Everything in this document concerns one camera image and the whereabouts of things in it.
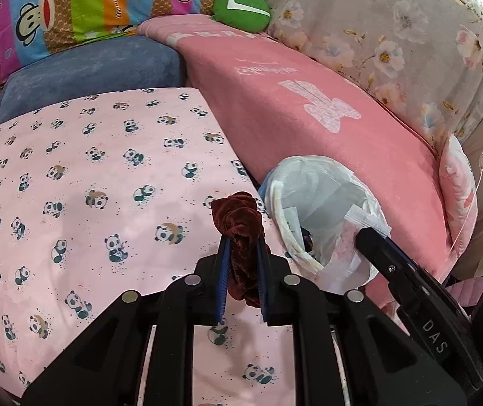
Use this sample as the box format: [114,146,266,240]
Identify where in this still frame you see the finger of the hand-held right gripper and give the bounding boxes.
[355,227,483,395]
[382,236,474,327]

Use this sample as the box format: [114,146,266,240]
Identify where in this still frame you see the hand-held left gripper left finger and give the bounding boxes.
[21,232,231,406]

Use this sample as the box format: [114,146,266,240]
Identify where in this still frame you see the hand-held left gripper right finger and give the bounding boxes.
[256,232,468,406]

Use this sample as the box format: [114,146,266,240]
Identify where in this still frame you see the dark red velvet scrunchie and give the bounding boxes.
[210,191,266,307]

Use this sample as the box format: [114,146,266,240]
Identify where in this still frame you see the clear zip bag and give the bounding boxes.
[345,204,393,238]

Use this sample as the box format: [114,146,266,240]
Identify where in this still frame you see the bin with white plastic liner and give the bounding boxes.
[259,156,394,294]

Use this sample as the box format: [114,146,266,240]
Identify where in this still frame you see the pink printed pillow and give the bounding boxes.
[438,135,479,258]

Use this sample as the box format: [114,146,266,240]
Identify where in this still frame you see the pink panda print sheet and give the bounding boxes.
[0,87,310,406]

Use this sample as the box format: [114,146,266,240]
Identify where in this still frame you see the pink blanket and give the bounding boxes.
[138,14,453,305]

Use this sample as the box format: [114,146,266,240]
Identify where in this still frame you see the blue cushion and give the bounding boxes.
[0,36,185,130]

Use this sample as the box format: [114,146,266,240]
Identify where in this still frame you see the floral quilt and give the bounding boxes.
[233,0,483,149]

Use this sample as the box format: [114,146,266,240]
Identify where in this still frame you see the green plush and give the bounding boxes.
[213,0,271,33]

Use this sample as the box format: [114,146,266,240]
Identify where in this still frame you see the colourful monkey print pillow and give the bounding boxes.
[0,0,242,117]

